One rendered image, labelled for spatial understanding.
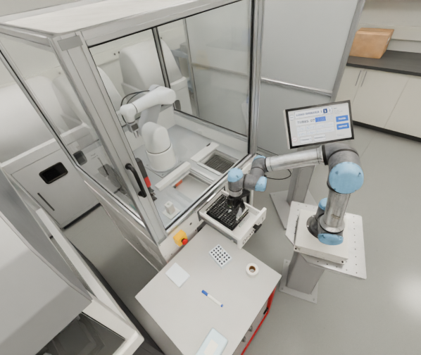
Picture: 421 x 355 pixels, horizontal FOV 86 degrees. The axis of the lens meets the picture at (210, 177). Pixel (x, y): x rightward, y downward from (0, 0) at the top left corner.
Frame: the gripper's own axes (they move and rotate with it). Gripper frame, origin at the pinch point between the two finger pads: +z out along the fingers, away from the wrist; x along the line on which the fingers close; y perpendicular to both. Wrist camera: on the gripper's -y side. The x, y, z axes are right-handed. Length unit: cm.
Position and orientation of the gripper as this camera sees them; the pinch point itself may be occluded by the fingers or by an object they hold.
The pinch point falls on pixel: (237, 212)
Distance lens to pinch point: 140.6
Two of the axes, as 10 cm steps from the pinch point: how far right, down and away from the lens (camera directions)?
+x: 7.5, 4.1, -5.1
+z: 0.9, 7.1, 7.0
